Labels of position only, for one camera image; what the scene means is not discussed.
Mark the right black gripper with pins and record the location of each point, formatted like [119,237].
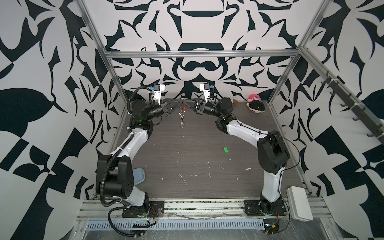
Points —
[202,106]

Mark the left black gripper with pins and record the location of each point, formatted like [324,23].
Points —
[164,106]

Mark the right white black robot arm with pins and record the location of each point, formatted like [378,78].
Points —
[273,154]

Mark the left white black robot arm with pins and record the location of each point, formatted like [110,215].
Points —
[115,182]

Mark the pink black-haired doll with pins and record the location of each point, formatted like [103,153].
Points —
[255,104]

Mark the light blue pad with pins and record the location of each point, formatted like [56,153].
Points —
[139,176]

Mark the white box device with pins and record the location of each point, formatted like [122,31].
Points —
[299,204]

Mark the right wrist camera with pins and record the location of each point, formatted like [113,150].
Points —
[208,91]

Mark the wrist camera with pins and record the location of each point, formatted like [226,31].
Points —
[156,93]
[208,91]

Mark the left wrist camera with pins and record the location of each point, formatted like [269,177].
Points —
[156,93]

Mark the aluminium frame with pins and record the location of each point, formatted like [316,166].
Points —
[300,52]

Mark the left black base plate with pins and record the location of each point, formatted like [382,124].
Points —
[151,209]

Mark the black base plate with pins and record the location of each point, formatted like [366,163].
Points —
[151,209]
[263,207]

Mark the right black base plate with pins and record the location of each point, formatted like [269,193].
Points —
[263,207]

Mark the white ventilated cable duct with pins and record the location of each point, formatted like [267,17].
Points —
[186,224]

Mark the wall hook rail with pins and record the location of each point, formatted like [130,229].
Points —
[351,102]

